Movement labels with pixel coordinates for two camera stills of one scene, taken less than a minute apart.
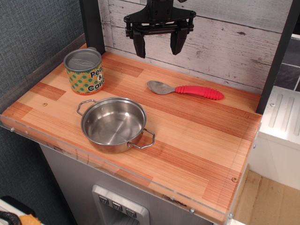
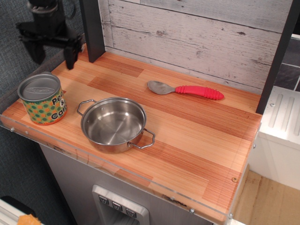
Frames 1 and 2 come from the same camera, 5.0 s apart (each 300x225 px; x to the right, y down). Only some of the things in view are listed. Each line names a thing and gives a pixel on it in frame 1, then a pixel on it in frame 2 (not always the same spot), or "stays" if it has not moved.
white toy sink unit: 275,153 stays
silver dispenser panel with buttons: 113,209 stays
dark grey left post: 92,25 stays
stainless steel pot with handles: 115,125 stays
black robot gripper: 160,17 → 48,26
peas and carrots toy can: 86,70 → 43,97
